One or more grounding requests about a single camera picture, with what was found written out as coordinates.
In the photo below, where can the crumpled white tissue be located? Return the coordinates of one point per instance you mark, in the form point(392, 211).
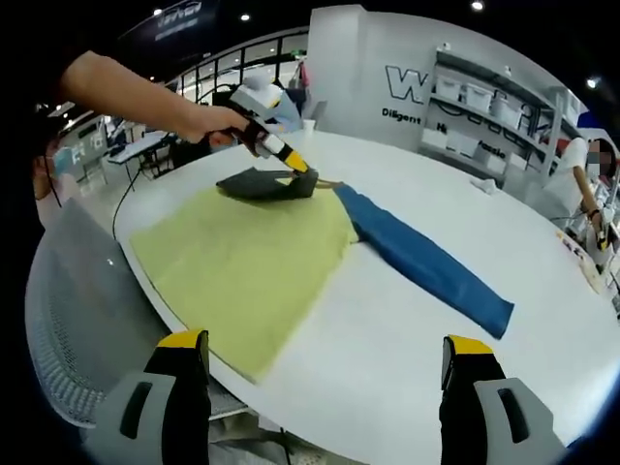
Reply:
point(484, 185)

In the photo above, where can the white folding table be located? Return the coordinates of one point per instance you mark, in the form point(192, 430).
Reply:
point(135, 145)

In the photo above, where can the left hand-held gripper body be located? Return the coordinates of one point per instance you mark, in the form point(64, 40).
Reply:
point(259, 102)

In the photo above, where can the pink hanging bag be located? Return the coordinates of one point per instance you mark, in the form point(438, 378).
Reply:
point(304, 77)

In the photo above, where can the grey laptop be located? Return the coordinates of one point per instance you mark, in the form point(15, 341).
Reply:
point(319, 114)

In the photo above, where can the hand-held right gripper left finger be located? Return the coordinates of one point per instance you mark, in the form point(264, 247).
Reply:
point(169, 402)

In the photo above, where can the grey storage shelf with boxes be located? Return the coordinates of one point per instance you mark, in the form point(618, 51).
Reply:
point(477, 94)

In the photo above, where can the person's head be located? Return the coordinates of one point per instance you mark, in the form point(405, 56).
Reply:
point(43, 174)

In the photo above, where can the yellow blue grey garment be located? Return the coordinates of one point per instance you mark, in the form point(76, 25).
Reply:
point(242, 252)

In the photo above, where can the grey metal shelf rack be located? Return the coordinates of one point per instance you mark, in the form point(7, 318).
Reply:
point(553, 135)

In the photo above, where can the person's left hand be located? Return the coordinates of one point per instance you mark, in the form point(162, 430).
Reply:
point(213, 123)

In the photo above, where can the grey mesh office chair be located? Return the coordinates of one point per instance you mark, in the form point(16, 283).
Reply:
point(82, 290)

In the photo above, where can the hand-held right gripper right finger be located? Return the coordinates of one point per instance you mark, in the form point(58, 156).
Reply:
point(479, 412)

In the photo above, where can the white paper cup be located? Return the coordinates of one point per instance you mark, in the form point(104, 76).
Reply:
point(308, 127)

